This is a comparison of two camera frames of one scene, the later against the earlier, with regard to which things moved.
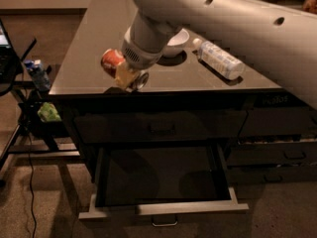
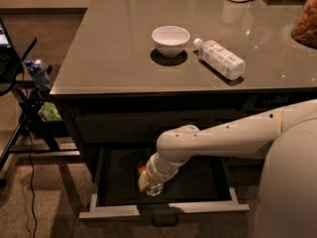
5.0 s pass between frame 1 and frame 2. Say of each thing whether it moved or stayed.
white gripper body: moved
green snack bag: stayed
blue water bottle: stayed
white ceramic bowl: stayed
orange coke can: moved
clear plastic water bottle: stayed
